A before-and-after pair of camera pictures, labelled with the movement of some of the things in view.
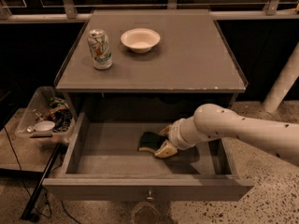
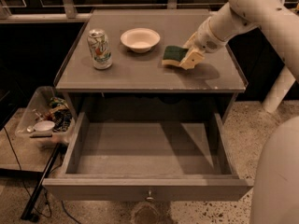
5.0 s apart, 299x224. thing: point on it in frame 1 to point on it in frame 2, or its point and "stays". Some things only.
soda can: x=100 y=49 stays
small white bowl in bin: x=44 y=126 stays
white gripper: x=175 y=134 to x=206 y=38
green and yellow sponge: x=151 y=141 to x=173 y=55
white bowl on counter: x=140 y=39 stays
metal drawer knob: x=149 y=195 stays
